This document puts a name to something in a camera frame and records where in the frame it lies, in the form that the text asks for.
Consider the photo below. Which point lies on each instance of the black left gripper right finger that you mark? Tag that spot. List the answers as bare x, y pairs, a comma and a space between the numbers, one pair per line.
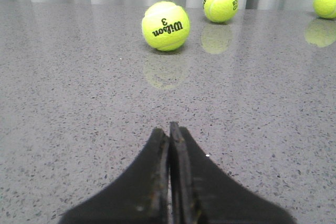
203, 193

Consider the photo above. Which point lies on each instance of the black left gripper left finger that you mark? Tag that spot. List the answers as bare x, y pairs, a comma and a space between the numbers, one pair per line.
138, 195

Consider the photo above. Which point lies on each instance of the centre yellow tennis ball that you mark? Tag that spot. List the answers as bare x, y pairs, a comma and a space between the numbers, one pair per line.
324, 8

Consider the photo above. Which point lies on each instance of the far-left yellow tennis ball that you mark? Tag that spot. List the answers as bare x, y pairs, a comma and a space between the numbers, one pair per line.
165, 26

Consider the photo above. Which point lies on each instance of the Roland Garros yellow tennis ball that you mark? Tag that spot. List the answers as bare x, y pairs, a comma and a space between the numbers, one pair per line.
219, 11

